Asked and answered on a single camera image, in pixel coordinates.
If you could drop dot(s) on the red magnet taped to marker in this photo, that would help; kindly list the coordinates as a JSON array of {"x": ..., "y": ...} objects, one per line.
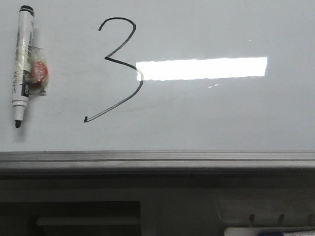
[{"x": 39, "y": 77}]

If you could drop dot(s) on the white black whiteboard marker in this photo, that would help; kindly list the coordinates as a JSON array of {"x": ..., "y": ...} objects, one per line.
[{"x": 23, "y": 63}]

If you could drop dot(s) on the white whiteboard surface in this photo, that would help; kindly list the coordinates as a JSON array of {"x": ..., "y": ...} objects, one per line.
[{"x": 165, "y": 75}]

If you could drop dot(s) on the grey marker tray with hooks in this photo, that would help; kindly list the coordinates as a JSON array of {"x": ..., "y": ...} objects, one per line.
[{"x": 252, "y": 217}]

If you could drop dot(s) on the grey aluminium whiteboard frame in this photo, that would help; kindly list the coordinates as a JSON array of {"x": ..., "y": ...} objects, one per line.
[{"x": 152, "y": 162}]

